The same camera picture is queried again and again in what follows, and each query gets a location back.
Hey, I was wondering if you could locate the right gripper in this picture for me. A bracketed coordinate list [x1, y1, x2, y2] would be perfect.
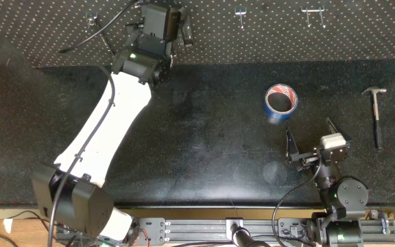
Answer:
[285, 117, 340, 172]

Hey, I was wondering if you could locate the roll of blue tape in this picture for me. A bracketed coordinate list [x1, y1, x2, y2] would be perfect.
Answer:
[263, 83, 300, 121]

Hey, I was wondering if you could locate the black pegboard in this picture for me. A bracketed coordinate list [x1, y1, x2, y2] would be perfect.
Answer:
[0, 0, 395, 68]

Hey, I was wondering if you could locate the hammer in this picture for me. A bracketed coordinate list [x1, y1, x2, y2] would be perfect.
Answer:
[361, 86, 388, 152]

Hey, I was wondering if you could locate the metal hook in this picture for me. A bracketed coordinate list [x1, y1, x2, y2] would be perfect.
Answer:
[300, 5, 327, 30]
[85, 12, 99, 29]
[234, 7, 248, 30]

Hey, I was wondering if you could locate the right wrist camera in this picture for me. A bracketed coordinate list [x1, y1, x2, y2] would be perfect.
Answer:
[316, 132, 351, 165]

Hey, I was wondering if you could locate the black cable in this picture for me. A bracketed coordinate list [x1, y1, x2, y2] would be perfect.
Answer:
[46, 0, 142, 247]
[271, 156, 324, 247]

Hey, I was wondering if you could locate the mounting rail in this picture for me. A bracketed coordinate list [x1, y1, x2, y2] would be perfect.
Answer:
[56, 209, 395, 247]

